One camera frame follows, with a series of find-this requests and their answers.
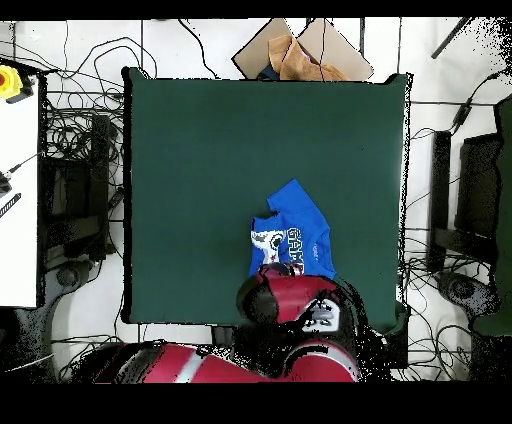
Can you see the blue printed t-shirt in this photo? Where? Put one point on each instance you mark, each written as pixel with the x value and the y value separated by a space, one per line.
pixel 296 208

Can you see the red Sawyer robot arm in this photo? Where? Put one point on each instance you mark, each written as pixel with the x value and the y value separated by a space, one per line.
pixel 296 292

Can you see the dark green table cloth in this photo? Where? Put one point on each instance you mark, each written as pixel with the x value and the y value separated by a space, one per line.
pixel 192 160

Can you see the tan cloth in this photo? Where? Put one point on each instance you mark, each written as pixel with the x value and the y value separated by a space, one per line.
pixel 298 64

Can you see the open cardboard box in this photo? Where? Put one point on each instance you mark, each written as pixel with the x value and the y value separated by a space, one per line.
pixel 336 48

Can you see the white desk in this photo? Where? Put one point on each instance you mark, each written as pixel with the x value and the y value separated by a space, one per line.
pixel 18 200

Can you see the green covered side table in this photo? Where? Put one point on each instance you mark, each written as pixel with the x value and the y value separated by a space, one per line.
pixel 504 240

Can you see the black rod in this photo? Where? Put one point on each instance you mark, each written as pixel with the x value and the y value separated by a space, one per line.
pixel 450 38

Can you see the yellow emergency stop button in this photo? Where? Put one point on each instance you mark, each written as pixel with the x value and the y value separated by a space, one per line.
pixel 8 82

